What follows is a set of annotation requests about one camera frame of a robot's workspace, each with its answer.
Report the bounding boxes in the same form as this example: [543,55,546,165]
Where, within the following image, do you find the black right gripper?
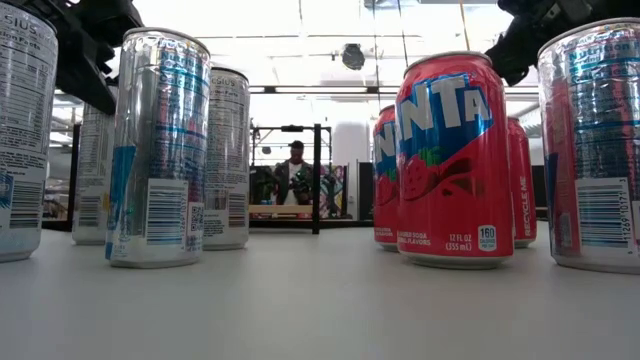
[484,0,640,87]

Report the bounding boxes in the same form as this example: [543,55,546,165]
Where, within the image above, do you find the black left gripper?
[19,0,146,116]

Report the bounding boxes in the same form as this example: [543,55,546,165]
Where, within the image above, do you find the red Fanta strawberry can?
[394,50,516,271]
[506,116,539,250]
[372,103,402,253]

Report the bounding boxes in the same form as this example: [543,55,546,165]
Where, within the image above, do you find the white Celsius tropical vibe can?
[201,65,251,252]

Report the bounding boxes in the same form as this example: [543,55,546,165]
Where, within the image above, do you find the wooden shelf board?
[248,203,314,216]

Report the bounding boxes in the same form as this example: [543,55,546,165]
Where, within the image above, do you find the white blue Celsius can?
[0,0,59,264]

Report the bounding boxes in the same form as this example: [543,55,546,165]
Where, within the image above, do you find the silver blue energy drink can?
[104,26,213,270]
[536,17,640,276]

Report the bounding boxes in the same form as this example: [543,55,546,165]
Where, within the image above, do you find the long ceiling light strip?
[248,85,401,96]

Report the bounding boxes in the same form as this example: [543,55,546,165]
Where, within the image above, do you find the person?
[272,139,316,207]

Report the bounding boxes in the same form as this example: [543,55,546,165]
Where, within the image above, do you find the colourful patterned panel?
[319,163,347,220]

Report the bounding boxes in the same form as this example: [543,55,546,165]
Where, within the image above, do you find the yellow hanging cable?
[458,0,472,53]

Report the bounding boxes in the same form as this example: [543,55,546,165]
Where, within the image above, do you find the black shelf frame post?
[66,123,81,231]
[311,123,323,236]

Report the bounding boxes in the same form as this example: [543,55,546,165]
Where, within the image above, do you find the black ceiling cable reel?
[341,43,367,72]

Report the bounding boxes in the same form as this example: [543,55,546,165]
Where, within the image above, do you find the black background frame crossbar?
[249,124,333,134]

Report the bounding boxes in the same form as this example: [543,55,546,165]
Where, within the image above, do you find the black table frame rail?
[42,217,375,232]

